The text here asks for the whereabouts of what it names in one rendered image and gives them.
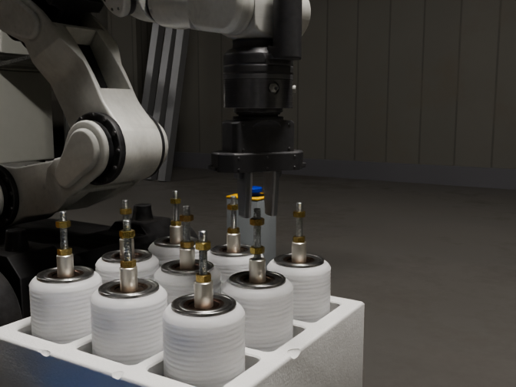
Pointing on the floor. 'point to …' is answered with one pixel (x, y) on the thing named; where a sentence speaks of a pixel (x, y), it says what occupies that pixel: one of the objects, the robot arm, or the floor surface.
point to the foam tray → (79, 370)
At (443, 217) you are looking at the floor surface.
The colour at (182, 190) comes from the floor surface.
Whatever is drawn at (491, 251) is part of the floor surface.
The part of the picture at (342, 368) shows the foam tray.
